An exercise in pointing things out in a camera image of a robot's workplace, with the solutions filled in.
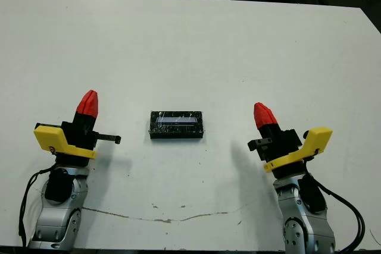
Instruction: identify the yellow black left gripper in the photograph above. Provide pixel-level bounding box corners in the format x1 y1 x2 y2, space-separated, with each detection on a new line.
33 89 122 167

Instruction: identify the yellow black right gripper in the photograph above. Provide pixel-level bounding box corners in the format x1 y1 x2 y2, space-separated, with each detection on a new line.
247 102 333 179

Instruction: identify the black camera box lid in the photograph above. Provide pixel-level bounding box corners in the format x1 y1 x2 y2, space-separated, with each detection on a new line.
148 110 206 140

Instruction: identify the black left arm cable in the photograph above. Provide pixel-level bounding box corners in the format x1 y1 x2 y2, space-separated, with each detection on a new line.
18 169 60 247

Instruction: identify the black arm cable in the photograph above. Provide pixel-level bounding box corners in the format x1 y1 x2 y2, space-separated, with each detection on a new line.
315 182 366 252
18 169 60 247

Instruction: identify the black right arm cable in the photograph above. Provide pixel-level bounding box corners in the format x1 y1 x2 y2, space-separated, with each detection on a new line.
315 182 366 252

